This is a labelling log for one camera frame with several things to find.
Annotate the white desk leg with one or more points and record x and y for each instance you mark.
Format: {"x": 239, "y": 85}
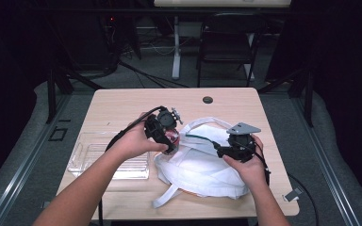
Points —
{"x": 176, "y": 50}

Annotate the black folding chair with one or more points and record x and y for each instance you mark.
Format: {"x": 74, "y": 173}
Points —
{"x": 229, "y": 47}

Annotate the dark equipment cabinet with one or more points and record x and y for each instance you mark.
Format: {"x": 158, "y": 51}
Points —
{"x": 94, "y": 40}

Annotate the person's right hand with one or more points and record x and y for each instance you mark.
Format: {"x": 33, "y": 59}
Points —
{"x": 248, "y": 171}

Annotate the white tote bag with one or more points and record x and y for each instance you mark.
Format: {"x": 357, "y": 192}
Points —
{"x": 201, "y": 163}

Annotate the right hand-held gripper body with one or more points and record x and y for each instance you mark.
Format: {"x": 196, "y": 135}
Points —
{"x": 242, "y": 142}

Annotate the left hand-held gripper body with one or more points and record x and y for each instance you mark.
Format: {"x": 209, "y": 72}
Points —
{"x": 158, "y": 127}

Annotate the clear plastic tray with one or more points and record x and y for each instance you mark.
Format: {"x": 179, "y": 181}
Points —
{"x": 132, "y": 168}

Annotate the grey tape strip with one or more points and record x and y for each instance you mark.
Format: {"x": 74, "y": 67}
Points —
{"x": 292, "y": 194}
{"x": 46, "y": 204}

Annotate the aluminium floor rail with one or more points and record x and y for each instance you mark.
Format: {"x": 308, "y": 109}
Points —
{"x": 326, "y": 166}
{"x": 25, "y": 163}

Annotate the black metal stand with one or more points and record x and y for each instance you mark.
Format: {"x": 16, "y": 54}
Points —
{"x": 308, "y": 94}
{"x": 52, "y": 94}

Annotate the person's left hand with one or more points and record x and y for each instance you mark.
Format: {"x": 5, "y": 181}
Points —
{"x": 135, "y": 142}

